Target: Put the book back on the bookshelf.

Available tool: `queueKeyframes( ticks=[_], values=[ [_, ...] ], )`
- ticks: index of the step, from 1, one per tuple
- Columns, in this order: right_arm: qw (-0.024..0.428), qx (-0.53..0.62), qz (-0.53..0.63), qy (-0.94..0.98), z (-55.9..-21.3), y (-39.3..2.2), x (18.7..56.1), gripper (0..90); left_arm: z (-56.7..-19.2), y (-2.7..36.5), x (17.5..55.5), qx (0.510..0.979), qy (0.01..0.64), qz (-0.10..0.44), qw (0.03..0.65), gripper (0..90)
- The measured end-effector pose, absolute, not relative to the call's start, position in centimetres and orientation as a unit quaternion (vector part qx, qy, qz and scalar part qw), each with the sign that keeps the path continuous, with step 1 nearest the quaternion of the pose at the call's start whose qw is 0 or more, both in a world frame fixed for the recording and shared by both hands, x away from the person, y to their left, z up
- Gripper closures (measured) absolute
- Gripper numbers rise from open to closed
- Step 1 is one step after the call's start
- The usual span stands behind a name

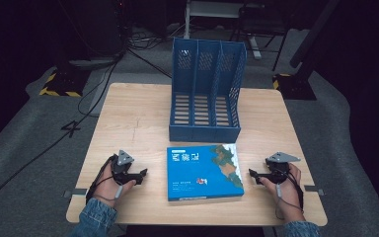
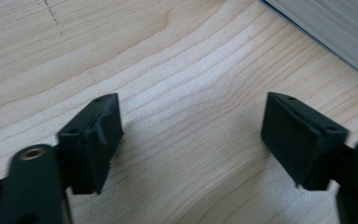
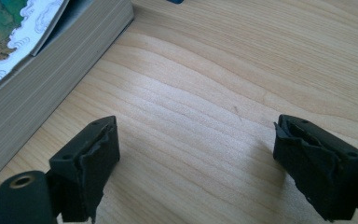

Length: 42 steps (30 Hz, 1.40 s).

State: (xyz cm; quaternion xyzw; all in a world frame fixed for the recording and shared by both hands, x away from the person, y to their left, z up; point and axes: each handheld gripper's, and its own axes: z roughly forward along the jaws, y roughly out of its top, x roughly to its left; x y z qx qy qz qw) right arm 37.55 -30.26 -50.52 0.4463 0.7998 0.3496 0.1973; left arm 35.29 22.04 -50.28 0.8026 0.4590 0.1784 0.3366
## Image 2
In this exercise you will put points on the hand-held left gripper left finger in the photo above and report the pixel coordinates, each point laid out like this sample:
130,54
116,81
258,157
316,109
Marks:
90,146

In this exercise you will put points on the thick book with blue cover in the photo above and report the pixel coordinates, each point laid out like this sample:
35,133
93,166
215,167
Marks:
335,28

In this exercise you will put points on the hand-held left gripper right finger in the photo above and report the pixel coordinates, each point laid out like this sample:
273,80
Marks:
301,146

